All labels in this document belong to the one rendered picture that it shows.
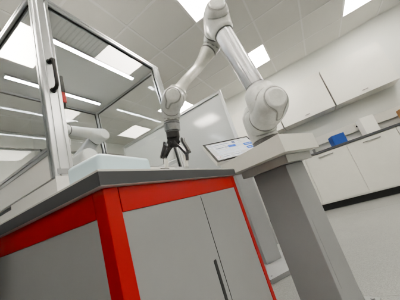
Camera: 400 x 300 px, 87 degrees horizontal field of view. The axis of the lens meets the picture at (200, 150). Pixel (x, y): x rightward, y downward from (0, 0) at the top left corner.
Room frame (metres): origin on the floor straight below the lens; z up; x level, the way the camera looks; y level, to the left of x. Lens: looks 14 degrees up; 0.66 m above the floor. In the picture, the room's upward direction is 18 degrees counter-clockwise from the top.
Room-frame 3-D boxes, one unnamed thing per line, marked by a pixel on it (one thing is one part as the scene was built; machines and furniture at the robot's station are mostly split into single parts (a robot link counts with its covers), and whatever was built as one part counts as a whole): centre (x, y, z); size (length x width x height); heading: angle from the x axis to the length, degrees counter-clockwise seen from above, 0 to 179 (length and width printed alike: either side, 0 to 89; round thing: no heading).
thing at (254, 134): (1.17, -0.37, 1.00); 0.18 x 0.16 x 0.22; 4
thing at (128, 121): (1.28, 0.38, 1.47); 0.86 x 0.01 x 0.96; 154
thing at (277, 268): (2.01, -0.31, 0.51); 0.50 x 0.45 x 1.02; 22
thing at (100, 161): (0.45, 0.20, 0.78); 0.15 x 0.10 x 0.04; 159
